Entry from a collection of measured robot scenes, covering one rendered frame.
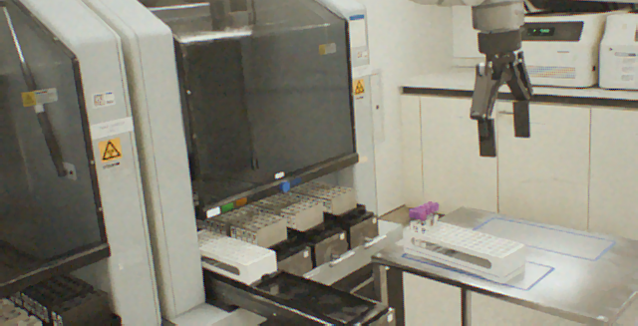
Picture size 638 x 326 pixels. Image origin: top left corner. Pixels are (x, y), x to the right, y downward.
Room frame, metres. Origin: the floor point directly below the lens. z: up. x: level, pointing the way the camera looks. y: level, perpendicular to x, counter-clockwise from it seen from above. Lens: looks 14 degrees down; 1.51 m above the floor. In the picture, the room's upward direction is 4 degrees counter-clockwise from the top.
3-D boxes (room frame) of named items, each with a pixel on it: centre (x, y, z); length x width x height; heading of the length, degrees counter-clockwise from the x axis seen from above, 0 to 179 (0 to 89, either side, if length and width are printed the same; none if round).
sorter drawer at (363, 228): (2.10, 0.11, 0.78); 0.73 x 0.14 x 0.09; 46
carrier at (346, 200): (1.94, -0.06, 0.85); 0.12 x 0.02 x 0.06; 135
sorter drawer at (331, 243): (1.99, 0.21, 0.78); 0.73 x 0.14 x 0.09; 46
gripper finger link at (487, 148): (1.12, -0.30, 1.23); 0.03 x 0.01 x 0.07; 47
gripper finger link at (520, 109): (1.22, -0.39, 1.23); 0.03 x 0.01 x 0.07; 47
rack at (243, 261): (1.62, 0.26, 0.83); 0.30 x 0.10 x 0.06; 46
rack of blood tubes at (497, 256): (1.51, -0.34, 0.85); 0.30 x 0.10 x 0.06; 41
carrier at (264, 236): (1.72, 0.15, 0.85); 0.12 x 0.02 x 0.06; 137
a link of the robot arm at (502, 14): (1.17, -0.33, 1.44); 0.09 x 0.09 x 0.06
